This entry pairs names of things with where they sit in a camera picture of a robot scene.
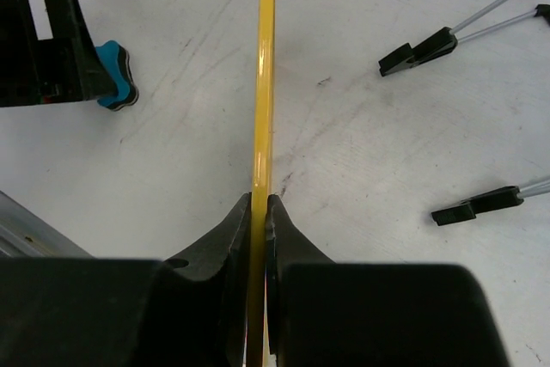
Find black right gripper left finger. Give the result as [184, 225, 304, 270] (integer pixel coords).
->
[1, 194, 250, 366]

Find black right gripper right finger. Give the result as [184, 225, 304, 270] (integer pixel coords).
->
[266, 195, 509, 366]

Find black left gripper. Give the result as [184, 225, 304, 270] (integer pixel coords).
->
[1, 0, 115, 107]

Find blue whiteboard eraser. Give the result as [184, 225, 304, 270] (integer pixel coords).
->
[95, 40, 139, 112]

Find yellow framed small whiteboard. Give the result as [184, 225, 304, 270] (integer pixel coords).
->
[246, 0, 276, 366]

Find aluminium frame rails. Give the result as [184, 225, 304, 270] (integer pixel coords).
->
[0, 193, 92, 258]

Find wire whiteboard stand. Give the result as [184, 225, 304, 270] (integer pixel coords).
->
[378, 0, 549, 226]

